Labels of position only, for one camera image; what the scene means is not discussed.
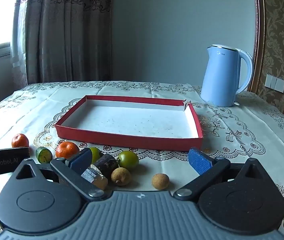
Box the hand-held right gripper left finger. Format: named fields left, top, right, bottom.
left=12, top=148, right=107, bottom=202

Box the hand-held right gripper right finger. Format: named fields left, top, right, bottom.
left=173, top=147, right=270, bottom=202

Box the green tomato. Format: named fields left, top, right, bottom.
left=117, top=151, right=139, bottom=172
left=89, top=147, right=104, bottom=164

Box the large orange mandarin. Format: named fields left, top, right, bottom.
left=56, top=141, right=80, bottom=159

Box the pale peeled sugarcane piece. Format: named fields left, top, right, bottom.
left=81, top=164, right=109, bottom=191

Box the dark sugarcane piece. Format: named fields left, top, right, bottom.
left=94, top=154, right=119, bottom=179

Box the small orange mandarin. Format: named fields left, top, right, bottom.
left=11, top=133, right=29, bottom=148

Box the green cucumber piece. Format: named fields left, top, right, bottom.
left=35, top=147, right=53, bottom=163

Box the brown longan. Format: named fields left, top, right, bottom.
left=111, top=167, right=132, bottom=186
left=152, top=173, right=170, bottom=190

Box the red shallow cardboard box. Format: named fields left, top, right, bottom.
left=55, top=95, right=204, bottom=152

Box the light blue electric kettle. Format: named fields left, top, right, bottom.
left=200, top=44, right=254, bottom=107

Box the floral embroidered tablecloth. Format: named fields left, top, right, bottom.
left=0, top=81, right=284, bottom=240

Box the brown patterned curtain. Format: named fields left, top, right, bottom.
left=25, top=0, right=113, bottom=84

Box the sheer lace curtain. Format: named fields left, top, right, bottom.
left=10, top=0, right=30, bottom=87

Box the white wall light switch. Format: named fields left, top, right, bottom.
left=265, top=74, right=284, bottom=92

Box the ornate wood framed wall panel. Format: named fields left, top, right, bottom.
left=247, top=0, right=284, bottom=127

